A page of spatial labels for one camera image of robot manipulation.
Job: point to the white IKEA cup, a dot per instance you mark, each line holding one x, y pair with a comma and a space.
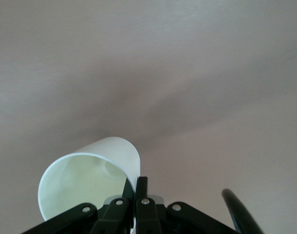
77, 182

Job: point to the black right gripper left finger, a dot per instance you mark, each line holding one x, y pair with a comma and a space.
114, 214

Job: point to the brown table cover mat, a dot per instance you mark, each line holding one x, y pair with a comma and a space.
148, 73

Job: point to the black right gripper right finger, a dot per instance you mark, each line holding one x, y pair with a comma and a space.
145, 214

